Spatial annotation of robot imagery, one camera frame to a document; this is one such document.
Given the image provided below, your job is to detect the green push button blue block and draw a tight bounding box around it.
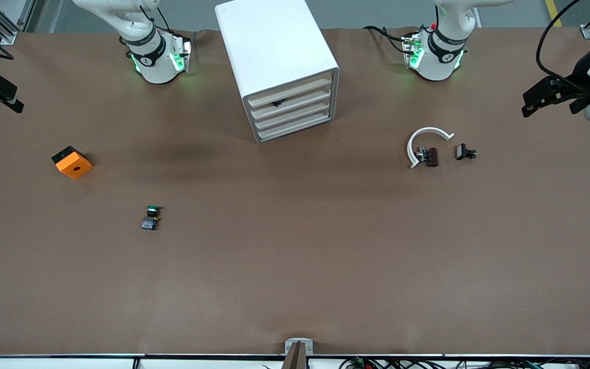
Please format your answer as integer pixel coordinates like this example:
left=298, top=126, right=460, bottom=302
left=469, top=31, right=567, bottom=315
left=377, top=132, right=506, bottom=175
left=141, top=205, right=163, bottom=231

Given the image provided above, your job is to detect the orange and black box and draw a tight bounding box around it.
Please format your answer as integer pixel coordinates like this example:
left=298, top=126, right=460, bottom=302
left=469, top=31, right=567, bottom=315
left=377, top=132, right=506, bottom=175
left=51, top=146, right=93, bottom=180

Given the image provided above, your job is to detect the brown small component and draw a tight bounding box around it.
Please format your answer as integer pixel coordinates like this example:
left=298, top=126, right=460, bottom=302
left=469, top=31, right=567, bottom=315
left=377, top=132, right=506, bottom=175
left=416, top=147, right=439, bottom=168

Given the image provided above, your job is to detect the white curved plastic ring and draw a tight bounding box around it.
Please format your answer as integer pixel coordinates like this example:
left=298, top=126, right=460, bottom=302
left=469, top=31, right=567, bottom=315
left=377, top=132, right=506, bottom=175
left=407, top=127, right=455, bottom=169

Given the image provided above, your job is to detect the black cable on table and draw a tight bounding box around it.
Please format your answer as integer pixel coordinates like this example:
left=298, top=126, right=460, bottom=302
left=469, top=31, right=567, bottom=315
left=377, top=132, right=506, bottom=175
left=363, top=25, right=409, bottom=46

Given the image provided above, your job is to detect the grey metal table bracket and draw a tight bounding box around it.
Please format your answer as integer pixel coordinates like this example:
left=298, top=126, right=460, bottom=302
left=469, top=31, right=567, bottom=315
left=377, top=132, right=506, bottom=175
left=282, top=338, right=314, bottom=369

